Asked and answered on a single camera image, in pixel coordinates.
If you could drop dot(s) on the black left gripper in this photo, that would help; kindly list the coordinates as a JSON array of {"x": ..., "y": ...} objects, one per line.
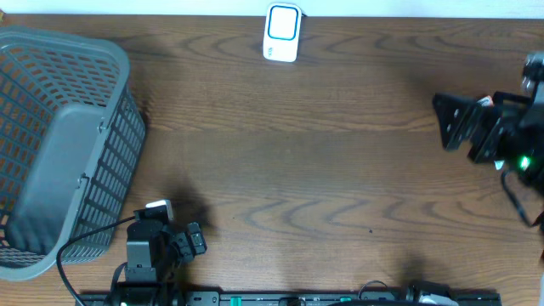
[{"x": 188, "y": 246}]

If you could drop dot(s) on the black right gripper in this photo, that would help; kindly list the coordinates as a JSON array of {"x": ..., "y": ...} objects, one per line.
[{"x": 516, "y": 107}]

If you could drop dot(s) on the small orange tissue pack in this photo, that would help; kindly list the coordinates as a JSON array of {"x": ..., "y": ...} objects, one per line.
[{"x": 486, "y": 101}]

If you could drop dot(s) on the mint green snack pouch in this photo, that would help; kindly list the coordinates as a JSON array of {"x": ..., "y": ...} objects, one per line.
[{"x": 499, "y": 164}]

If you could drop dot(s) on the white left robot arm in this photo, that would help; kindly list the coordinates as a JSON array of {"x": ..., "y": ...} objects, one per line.
[{"x": 154, "y": 252}]

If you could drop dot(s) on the white barcode scanner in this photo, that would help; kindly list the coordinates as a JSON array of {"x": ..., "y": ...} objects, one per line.
[{"x": 281, "y": 32}]

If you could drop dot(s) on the grey plastic shopping basket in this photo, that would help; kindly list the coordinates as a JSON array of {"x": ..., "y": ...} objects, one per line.
[{"x": 71, "y": 139}]

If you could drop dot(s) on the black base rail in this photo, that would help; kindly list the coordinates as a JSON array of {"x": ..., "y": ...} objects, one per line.
[{"x": 379, "y": 297}]

